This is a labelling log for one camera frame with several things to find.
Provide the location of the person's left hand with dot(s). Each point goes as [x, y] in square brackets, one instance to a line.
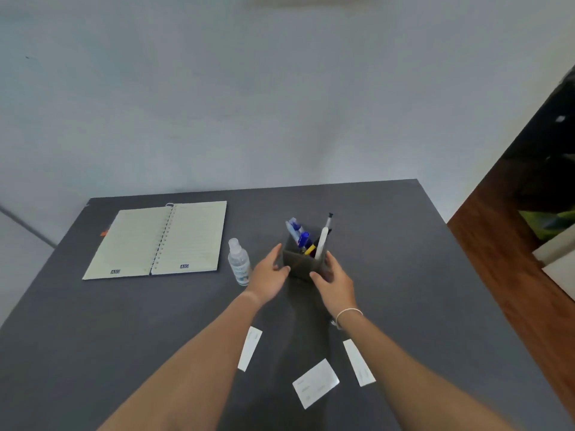
[265, 278]

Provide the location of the person's right hand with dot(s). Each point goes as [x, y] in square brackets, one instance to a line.
[339, 289]

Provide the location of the person's right thumb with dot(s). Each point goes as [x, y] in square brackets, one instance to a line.
[319, 277]

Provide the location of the person's left thumb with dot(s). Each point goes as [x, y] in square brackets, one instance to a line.
[283, 271]

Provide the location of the dark grey pen holder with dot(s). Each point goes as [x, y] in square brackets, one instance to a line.
[301, 263]

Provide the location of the person's right forearm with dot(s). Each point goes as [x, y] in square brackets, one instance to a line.
[404, 377]

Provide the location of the person's left forearm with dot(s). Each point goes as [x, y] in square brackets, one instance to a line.
[197, 368]

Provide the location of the yellow marker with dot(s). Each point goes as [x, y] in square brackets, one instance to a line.
[309, 250]

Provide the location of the white pen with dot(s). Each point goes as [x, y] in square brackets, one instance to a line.
[321, 244]

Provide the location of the dark blue pen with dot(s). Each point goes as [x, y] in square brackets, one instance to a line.
[303, 240]

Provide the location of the clear pen with blue cap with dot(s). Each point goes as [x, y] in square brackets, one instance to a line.
[293, 229]

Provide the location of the clear sanitizer bottle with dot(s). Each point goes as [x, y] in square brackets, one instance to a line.
[238, 264]

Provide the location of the thin grey pen black tip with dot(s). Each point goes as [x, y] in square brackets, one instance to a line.
[329, 222]

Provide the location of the narrow white paper strip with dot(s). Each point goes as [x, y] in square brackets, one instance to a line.
[249, 349]
[359, 363]

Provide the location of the wide white paper card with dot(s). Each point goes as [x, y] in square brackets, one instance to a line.
[315, 383]

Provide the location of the open spiral notebook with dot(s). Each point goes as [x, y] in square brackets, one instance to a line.
[157, 240]

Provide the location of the green cloth item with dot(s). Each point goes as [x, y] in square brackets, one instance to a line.
[550, 223]

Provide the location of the white board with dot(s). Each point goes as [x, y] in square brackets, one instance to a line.
[559, 264]

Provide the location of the dark furniture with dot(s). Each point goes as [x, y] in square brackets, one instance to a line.
[546, 152]

